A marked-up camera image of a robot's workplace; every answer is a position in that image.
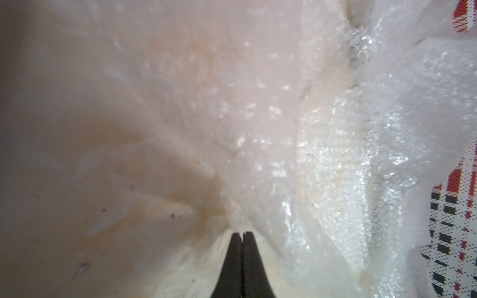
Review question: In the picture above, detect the bubble wrap sheet front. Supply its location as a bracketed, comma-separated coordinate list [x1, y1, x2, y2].
[1, 1, 477, 298]

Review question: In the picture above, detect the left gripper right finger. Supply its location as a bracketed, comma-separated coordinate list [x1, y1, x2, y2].
[242, 232, 276, 298]

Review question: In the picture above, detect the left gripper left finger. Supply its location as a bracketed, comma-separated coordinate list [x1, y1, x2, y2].
[211, 233, 243, 298]

